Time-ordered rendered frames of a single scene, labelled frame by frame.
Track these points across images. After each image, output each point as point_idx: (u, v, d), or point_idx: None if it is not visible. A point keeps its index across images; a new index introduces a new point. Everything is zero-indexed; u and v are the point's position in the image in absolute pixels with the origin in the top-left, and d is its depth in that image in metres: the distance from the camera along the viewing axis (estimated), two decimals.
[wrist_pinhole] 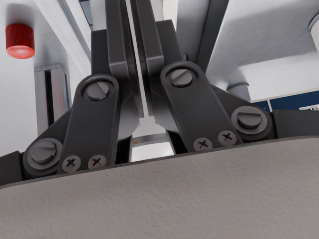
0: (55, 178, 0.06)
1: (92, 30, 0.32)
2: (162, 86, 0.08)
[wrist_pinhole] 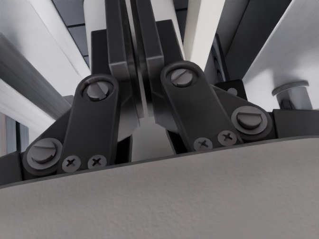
0: (55, 178, 0.06)
1: None
2: (162, 86, 0.08)
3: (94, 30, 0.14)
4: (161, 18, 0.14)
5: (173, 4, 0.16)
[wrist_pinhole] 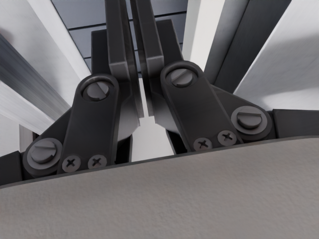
0: (55, 178, 0.06)
1: (87, 64, 0.23)
2: (162, 86, 0.08)
3: None
4: None
5: None
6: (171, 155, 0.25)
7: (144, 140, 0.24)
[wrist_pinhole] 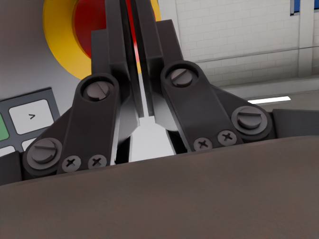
0: (55, 178, 0.06)
1: None
2: (162, 86, 0.08)
3: None
4: None
5: None
6: None
7: None
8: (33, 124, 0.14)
